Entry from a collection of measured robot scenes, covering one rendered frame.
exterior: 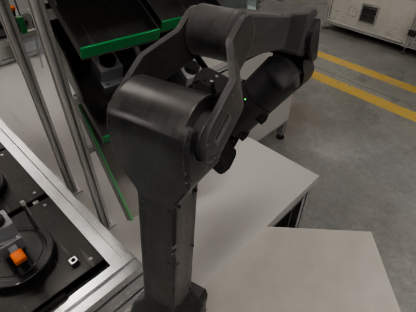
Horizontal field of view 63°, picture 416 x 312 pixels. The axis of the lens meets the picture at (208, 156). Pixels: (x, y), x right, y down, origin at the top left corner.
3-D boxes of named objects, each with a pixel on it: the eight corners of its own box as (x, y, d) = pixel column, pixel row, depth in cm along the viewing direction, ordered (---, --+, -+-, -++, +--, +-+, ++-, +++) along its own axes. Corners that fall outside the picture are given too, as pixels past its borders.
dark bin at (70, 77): (166, 120, 66) (172, 97, 60) (103, 145, 61) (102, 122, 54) (104, 21, 74) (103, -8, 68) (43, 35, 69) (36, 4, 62)
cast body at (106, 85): (125, 91, 67) (127, 67, 61) (104, 98, 65) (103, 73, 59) (106, 60, 69) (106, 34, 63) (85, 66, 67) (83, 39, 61)
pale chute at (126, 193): (179, 194, 78) (186, 193, 74) (127, 220, 73) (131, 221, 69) (128, 83, 78) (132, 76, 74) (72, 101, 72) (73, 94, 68)
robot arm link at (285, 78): (301, 85, 39) (319, 70, 46) (268, 48, 39) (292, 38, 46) (260, 121, 43) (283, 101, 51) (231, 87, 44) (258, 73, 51)
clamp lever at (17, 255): (33, 268, 63) (26, 255, 57) (23, 275, 62) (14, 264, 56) (23, 253, 64) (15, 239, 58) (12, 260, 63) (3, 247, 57)
